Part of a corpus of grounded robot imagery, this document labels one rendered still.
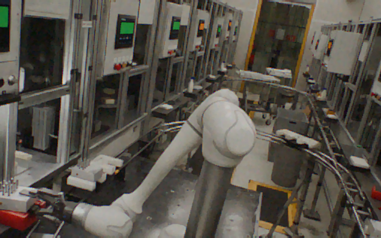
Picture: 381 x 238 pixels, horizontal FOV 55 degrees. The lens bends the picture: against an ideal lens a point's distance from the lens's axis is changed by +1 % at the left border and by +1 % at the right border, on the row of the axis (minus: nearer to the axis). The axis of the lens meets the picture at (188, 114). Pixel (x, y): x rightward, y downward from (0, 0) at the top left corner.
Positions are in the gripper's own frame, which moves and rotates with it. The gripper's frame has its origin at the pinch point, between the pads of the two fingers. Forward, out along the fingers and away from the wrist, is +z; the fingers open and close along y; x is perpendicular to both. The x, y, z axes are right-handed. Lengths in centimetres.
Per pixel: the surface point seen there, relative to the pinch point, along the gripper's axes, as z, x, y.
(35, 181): 16.3, -27.1, -8.9
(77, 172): 5.5, -44.5, -8.2
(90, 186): -3.7, -42.5, -12.7
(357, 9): -237, -858, 150
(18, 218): -1.0, 6.3, -4.3
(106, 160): 4, -76, -13
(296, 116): -126, -440, -42
